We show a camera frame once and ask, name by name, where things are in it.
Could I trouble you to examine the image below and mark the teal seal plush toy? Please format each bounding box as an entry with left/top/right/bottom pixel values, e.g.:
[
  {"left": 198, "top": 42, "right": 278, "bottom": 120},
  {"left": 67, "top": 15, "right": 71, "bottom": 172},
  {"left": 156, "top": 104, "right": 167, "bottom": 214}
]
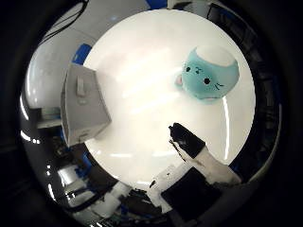
[{"left": 174, "top": 44, "right": 241, "bottom": 105}]

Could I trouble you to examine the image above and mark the grey divided container box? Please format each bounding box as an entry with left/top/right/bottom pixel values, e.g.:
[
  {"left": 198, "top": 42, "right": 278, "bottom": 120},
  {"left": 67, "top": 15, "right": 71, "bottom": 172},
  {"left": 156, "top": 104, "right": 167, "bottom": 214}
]
[{"left": 60, "top": 63, "right": 113, "bottom": 148}]

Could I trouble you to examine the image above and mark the black cable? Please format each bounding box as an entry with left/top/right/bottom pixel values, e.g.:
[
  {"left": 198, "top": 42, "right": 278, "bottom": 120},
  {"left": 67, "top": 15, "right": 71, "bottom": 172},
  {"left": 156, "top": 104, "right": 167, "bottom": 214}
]
[{"left": 41, "top": 0, "right": 91, "bottom": 43}]

